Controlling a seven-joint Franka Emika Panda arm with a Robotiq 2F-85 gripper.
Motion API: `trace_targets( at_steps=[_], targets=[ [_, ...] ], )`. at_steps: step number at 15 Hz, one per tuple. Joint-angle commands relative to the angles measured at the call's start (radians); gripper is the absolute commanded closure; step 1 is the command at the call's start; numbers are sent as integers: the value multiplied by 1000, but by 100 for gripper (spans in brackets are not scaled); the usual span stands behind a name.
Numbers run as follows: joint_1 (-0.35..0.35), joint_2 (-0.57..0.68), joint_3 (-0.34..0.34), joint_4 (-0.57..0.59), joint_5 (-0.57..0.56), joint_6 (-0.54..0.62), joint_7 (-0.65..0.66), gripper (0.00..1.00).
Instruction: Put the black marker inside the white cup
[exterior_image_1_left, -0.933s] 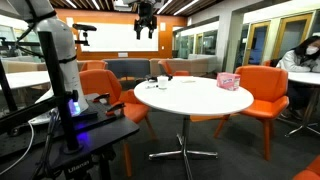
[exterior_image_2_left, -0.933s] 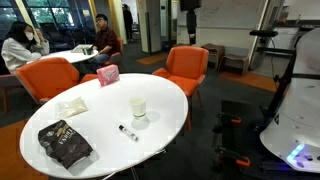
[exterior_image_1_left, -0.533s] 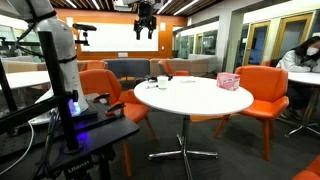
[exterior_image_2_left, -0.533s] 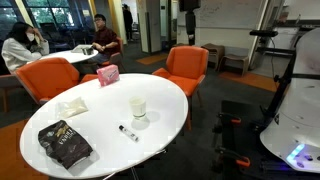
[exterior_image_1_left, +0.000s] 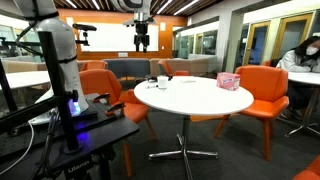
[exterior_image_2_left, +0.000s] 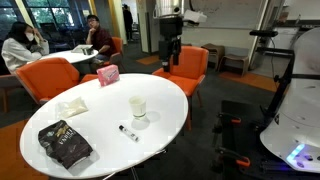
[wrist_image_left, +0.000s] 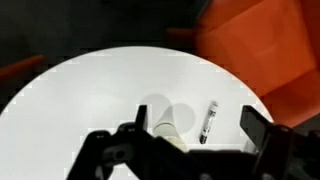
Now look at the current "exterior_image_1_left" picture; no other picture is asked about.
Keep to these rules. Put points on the grey sofa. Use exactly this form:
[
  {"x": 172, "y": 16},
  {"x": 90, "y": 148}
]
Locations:
[{"x": 128, "y": 68}]

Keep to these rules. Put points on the beige sofa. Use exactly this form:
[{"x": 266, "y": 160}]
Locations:
[{"x": 186, "y": 65}]

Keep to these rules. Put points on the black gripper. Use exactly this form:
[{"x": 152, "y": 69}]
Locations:
[{"x": 141, "y": 31}]

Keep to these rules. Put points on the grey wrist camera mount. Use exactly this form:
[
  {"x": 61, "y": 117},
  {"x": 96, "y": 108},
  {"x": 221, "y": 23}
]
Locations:
[{"x": 130, "y": 22}]

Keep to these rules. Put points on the black diagonal rail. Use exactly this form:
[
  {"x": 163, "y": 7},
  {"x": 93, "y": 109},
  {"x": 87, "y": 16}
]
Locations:
[{"x": 26, "y": 113}]

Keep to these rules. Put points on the black marker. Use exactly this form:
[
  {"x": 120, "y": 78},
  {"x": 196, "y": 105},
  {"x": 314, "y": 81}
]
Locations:
[{"x": 151, "y": 87}]

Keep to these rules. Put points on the white rectangular table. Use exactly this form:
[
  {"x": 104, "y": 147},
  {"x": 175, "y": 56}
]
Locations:
[{"x": 23, "y": 80}]

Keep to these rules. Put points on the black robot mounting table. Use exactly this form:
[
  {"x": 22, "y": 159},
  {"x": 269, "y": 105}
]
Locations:
[{"x": 100, "y": 130}]

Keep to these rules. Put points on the black Ulanzi tripod head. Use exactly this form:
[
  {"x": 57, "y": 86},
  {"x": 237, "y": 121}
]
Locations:
[{"x": 78, "y": 166}]

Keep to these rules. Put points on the black camera on mount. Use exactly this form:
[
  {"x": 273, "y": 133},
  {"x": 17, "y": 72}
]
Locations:
[{"x": 84, "y": 27}]

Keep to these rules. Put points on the pink cardboard box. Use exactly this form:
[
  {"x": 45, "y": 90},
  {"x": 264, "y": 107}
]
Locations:
[{"x": 228, "y": 81}]

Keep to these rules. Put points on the clear plastic bag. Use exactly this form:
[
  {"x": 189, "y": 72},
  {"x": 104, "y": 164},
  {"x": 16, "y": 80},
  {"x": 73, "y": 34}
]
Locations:
[{"x": 188, "y": 80}]

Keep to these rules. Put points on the wall whiteboard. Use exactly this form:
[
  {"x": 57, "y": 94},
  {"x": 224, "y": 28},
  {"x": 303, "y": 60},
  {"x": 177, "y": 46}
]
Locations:
[{"x": 113, "y": 38}]

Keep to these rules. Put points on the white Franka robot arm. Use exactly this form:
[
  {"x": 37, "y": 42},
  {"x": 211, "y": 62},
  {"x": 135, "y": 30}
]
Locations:
[{"x": 63, "y": 50}]

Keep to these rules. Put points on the black coffee bag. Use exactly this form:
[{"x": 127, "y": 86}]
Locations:
[{"x": 151, "y": 78}]

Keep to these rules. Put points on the orange black clamp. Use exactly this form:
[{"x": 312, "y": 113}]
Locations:
[
  {"x": 116, "y": 108},
  {"x": 101, "y": 97}
]

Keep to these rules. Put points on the white round side table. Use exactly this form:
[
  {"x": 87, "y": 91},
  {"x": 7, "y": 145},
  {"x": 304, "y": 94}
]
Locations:
[{"x": 305, "y": 78}]

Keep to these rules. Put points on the wood framed glass door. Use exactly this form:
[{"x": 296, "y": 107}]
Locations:
[
  {"x": 256, "y": 43},
  {"x": 293, "y": 35}
]

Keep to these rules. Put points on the orange armchair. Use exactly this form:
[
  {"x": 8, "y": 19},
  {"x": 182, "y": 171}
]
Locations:
[
  {"x": 100, "y": 83},
  {"x": 95, "y": 65},
  {"x": 166, "y": 66},
  {"x": 310, "y": 171},
  {"x": 266, "y": 86}
]

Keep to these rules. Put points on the woman with face mask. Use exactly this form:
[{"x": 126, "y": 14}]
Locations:
[{"x": 293, "y": 61}]

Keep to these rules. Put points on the black vertical stand pole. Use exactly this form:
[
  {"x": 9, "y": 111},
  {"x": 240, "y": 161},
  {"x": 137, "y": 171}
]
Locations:
[{"x": 58, "y": 93}]

